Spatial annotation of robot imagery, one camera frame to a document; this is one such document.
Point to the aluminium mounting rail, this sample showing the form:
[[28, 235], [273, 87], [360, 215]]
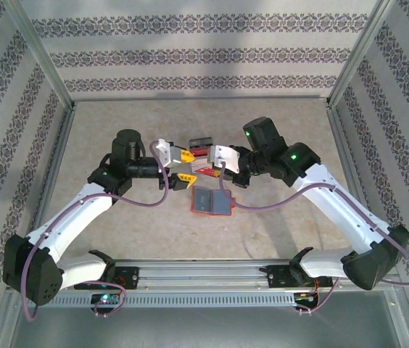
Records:
[[197, 273]]

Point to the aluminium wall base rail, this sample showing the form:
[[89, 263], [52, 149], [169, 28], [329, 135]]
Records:
[[197, 97]]

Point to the aluminium corner post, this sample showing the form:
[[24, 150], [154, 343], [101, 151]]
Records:
[[360, 50], [37, 50]]

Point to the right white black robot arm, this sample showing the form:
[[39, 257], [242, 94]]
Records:
[[335, 203]]

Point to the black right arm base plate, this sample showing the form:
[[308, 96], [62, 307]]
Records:
[[278, 277]]

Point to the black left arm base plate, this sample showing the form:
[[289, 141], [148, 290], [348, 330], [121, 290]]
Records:
[[128, 277]]

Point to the circuit board with green light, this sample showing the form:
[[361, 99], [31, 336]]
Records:
[[106, 298]]

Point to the grey metal sheet panel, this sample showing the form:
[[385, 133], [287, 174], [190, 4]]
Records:
[[204, 330]]

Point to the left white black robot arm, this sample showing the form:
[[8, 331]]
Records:
[[74, 214]]

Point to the orange card holder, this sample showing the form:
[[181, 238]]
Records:
[[202, 199]]

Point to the aluminium table side rail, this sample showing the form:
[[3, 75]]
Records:
[[346, 159], [56, 170]]

